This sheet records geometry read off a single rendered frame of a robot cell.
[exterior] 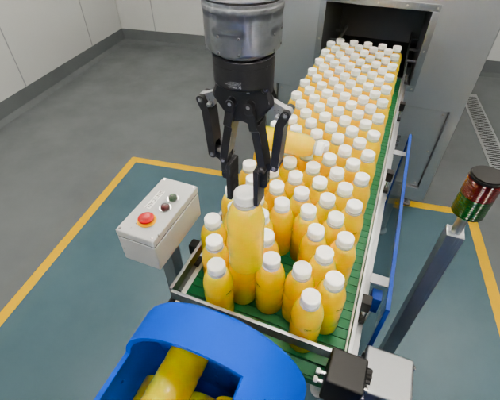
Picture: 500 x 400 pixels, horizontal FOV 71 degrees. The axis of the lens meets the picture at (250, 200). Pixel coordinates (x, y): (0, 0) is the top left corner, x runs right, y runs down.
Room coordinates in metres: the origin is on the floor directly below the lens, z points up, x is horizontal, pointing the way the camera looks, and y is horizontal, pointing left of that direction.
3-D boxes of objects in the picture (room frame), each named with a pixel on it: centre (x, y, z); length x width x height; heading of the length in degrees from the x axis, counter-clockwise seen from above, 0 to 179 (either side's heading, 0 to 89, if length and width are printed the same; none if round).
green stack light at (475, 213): (0.52, -0.45, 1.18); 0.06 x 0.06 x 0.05
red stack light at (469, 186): (0.52, -0.45, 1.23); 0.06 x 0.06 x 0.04
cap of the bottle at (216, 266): (0.45, 0.07, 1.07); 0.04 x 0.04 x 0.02
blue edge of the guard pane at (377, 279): (0.80, -0.44, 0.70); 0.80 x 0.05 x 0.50; 158
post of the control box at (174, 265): (0.60, 0.22, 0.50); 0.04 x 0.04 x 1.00; 68
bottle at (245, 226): (0.43, 0.01, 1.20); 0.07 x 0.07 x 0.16
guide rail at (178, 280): (1.20, -0.12, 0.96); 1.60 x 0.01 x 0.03; 158
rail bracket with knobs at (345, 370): (0.27, -0.18, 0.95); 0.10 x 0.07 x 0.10; 68
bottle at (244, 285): (0.49, 0.02, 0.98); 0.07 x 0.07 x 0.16
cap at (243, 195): (0.43, 0.01, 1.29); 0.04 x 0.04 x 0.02
